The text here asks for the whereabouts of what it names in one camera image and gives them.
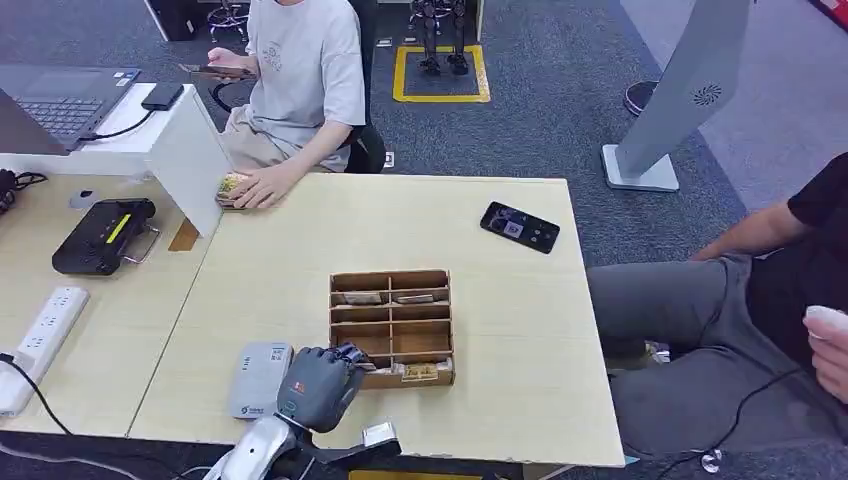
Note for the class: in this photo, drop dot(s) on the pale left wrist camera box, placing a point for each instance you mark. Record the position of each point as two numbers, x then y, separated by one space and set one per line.
379 435

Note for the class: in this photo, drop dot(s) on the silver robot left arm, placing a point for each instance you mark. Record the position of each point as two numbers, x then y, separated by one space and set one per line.
255 450

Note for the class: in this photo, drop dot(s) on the cards in box end slot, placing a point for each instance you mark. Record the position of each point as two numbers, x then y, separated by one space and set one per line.
420 372

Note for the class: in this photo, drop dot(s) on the metal stool base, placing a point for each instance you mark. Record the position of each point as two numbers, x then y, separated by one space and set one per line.
228 16

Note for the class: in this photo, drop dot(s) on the person in black shirt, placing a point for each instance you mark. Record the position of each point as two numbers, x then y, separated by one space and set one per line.
715 331

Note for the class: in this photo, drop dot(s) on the shiny metal floor fitting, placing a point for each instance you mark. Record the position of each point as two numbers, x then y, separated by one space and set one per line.
710 460

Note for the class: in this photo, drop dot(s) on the grey laptop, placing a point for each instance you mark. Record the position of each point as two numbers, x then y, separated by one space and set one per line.
60 102

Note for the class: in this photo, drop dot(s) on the black smartphone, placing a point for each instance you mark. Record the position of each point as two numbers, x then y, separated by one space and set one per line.
520 227

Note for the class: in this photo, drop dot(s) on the white desk riser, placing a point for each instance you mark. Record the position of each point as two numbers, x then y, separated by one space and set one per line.
179 149

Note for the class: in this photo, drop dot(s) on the brown wooden block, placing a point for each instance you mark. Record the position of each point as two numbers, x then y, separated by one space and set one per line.
183 237

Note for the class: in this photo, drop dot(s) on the dark phone in person's hand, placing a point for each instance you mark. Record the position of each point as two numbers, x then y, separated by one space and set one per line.
212 69

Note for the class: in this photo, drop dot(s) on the black device with yellow stripe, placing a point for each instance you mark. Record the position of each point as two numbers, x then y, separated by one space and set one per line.
99 235

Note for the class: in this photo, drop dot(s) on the person in white shirt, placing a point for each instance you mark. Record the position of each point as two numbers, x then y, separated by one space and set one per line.
305 66

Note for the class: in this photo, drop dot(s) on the round black floor base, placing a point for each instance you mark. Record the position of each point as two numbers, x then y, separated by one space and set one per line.
636 98

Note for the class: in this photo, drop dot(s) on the red object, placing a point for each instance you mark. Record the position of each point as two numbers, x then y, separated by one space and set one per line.
831 10

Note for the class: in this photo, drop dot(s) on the black robot legs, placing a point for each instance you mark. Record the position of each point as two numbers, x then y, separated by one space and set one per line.
442 36

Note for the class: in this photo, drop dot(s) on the black cabinet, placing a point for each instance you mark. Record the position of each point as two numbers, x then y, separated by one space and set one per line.
173 18

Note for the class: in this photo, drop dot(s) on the yellow floor tape square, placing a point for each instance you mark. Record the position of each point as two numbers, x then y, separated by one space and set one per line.
482 73

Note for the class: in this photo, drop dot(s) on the small grey puck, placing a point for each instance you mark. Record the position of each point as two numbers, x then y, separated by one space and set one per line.
82 199

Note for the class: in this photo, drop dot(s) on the black power adapter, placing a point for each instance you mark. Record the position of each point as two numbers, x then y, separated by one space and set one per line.
163 96

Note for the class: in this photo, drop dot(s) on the card in box slot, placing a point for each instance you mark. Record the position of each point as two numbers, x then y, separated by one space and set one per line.
416 298
362 299

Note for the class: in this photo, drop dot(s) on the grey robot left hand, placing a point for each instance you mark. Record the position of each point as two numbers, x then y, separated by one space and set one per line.
321 391

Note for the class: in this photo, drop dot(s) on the grey card reader device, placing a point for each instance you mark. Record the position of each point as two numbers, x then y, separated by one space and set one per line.
258 381

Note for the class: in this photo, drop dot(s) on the wooden card box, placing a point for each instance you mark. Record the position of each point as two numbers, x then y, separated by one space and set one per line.
397 324

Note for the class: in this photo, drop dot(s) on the black office chair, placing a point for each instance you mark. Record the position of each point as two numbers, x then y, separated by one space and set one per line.
371 149

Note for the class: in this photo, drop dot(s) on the white kiosk stand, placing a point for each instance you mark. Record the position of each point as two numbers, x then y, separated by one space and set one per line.
682 86

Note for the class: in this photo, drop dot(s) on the white power strip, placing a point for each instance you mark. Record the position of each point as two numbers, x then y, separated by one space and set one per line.
43 338

